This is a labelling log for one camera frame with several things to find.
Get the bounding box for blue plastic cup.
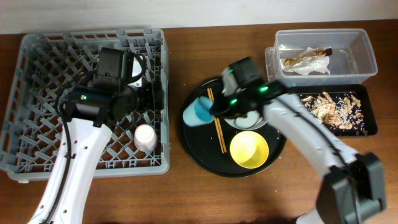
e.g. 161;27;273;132
183;96;215;127

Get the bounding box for pink plastic cup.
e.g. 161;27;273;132
134;124;157;151

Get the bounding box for yellow bowl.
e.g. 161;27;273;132
229;131;269;169

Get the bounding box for white napkin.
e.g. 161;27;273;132
279;56;331;75

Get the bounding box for brown snack wrapper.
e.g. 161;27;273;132
283;47;333;67

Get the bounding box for food scraps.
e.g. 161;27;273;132
299;91;364;133

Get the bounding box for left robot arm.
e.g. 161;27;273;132
30;47;155;223

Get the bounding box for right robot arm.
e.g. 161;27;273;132
210;57;386;224

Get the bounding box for grey dishwasher rack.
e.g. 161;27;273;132
1;29;170;183

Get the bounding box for grey round plate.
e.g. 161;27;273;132
225;111;267;131

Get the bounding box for round black tray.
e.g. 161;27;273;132
178;77;287;178

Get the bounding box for clear plastic bin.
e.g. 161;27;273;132
265;29;378;86

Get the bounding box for black rectangular tray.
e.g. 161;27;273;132
290;84;377;136

